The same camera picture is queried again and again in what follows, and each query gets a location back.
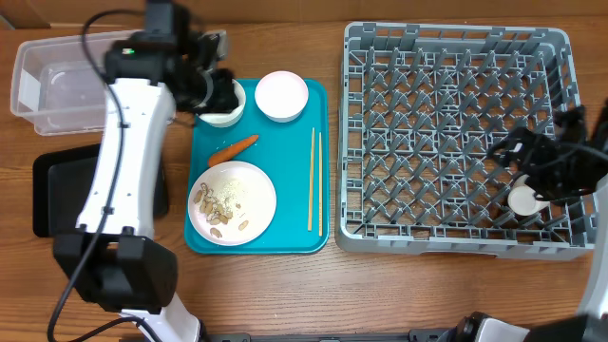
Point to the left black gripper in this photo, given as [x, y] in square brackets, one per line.
[226, 101]

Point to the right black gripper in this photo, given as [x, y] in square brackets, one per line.
[534, 150]

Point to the pale green bowl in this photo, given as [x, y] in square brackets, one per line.
[223, 120]

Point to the white paper cup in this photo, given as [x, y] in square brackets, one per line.
[521, 198]

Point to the pink white bowl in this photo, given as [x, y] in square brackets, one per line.
[281, 96]

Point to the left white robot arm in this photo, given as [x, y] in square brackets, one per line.
[111, 258]

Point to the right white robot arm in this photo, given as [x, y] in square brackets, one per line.
[590, 322]

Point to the grey dishwasher rack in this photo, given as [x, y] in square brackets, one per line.
[421, 105]

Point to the orange carrot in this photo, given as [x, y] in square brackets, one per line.
[227, 153]

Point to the teal serving tray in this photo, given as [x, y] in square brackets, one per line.
[282, 151]

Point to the white plate with scraps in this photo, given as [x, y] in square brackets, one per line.
[232, 203]

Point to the left wooden chopstick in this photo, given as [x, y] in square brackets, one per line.
[311, 182]

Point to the clear plastic bin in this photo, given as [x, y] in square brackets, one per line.
[54, 87]

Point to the black plastic tray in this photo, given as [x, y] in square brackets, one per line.
[60, 186]

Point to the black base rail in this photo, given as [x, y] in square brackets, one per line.
[416, 335]

